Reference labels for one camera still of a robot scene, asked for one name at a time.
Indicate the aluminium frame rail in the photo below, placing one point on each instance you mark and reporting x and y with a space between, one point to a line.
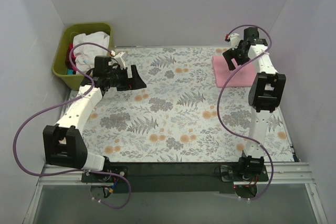
72 178

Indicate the white t-shirt in bin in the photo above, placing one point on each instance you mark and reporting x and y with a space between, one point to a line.
85 54

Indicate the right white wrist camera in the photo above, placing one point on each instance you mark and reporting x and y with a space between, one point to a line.
233 39

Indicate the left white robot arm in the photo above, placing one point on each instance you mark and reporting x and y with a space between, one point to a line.
63 142

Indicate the turquoise garment in bin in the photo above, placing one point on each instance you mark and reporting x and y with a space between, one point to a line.
71 72

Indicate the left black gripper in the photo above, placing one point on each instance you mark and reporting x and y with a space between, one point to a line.
133 76

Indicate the dark red garment in bin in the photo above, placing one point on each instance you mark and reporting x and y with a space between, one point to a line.
69 56

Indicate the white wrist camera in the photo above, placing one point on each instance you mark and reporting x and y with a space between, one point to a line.
233 39
119 58

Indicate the olive green plastic bin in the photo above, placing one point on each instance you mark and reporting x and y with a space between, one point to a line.
59 67

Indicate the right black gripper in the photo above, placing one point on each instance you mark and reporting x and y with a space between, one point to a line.
237 52

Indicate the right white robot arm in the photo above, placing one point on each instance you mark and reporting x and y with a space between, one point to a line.
264 98

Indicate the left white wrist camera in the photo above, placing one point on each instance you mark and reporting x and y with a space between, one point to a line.
119 58

